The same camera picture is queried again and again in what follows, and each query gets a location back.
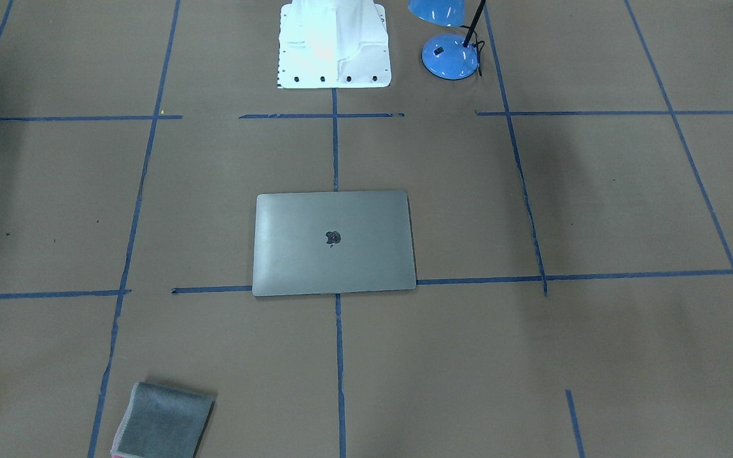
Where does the grey laptop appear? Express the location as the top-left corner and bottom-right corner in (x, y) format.
(252, 190), (418, 298)

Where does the blue desk lamp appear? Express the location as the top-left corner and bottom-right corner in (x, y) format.
(407, 1), (486, 81)

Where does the grey pink folded cloth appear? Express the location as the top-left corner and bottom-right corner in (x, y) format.
(110, 382), (216, 457)

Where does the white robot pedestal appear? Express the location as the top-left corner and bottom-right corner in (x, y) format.
(277, 1), (392, 89)

